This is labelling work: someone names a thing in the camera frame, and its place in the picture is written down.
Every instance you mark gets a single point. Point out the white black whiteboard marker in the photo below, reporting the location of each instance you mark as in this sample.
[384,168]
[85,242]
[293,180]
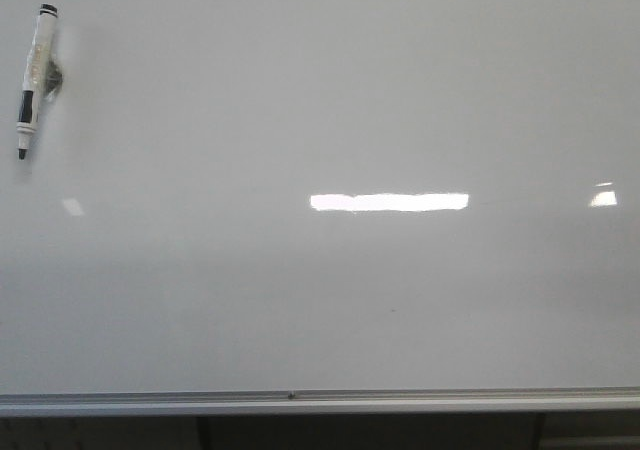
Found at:
[41,77]

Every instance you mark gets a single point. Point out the white whiteboard with aluminium frame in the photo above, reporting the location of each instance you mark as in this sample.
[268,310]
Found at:
[322,206]

